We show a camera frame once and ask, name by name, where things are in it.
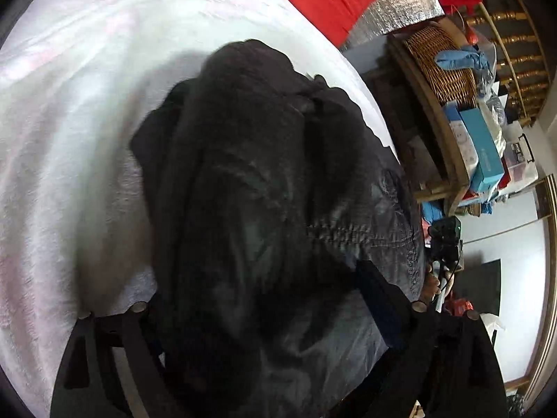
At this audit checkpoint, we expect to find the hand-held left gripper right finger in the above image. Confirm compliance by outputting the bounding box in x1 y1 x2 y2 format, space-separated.
348 260 510 418

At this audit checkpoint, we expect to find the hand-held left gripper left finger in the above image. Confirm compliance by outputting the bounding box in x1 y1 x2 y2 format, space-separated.
50 300 183 418

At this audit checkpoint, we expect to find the black jacket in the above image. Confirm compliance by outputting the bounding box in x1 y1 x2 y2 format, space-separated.
130 39 425 418

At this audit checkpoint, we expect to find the person's right hand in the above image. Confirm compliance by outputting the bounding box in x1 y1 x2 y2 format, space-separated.
421 260 447 311

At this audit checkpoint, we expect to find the black floor mat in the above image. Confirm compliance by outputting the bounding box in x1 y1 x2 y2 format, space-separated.
452 259 502 314

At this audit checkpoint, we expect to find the red packet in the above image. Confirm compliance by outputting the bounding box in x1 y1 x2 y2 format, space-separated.
444 295 476 318

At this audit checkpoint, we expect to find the blue box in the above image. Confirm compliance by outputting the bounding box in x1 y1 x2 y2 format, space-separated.
459 107 505 194

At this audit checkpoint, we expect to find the white box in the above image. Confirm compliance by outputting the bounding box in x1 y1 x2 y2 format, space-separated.
444 102 484 184

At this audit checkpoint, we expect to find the white bag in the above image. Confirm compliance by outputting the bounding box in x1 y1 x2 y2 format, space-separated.
505 122 541 193

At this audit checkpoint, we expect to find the wooden side table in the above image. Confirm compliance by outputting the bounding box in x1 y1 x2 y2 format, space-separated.
387 20 497 217

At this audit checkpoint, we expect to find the clear plastic bag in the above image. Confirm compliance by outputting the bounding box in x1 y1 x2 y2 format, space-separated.
474 65 511 157

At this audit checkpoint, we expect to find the wicker basket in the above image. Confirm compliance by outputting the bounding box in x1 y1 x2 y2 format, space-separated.
402 24 479 109

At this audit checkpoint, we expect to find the blue cloth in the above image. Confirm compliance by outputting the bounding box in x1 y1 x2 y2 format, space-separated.
435 47 497 75

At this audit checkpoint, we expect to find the white blanket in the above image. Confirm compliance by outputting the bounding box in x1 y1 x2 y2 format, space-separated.
0 0 399 418

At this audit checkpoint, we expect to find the wooden spindle chair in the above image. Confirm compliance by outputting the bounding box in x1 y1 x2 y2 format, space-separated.
463 0 550 128

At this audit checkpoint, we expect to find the silver foil mat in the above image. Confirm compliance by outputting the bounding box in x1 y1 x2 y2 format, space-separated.
339 0 445 51

